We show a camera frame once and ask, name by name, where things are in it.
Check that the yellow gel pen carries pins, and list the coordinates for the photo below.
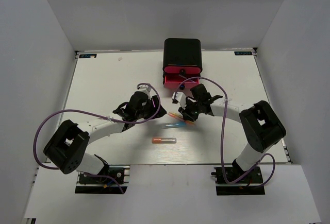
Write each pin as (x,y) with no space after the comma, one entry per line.
(187,122)

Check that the orange capped lead case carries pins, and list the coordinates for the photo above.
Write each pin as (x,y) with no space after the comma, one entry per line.
(164,140)

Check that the black drawer cabinet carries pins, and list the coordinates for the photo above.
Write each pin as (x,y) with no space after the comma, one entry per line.
(181,51)

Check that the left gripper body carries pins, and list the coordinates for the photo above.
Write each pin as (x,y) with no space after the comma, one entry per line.
(148,107)

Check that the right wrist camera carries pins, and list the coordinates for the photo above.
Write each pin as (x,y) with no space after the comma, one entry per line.
(179,98)

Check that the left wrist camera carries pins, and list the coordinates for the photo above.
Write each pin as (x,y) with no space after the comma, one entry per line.
(144,88)

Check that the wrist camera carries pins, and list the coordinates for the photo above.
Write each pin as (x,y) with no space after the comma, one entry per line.
(179,98)
(144,88)

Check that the pink drawer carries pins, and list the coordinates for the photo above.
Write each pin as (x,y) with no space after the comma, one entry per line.
(178,68)
(174,81)

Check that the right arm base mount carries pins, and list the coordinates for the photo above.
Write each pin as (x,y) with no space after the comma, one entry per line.
(248,186)

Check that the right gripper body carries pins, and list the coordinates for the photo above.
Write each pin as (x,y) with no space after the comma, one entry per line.
(192,109)

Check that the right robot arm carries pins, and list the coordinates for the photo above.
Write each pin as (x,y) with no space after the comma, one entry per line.
(261,126)

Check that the red gel pen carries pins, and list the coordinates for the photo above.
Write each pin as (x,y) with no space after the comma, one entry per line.
(174,115)

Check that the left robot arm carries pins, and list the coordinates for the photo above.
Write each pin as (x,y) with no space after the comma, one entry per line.
(67,147)

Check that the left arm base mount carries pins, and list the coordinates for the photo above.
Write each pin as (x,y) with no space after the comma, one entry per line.
(113,181)

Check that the blue capped lead case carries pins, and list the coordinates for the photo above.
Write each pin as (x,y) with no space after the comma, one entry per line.
(173,125)

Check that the white table board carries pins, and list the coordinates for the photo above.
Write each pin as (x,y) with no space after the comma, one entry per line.
(100,84)

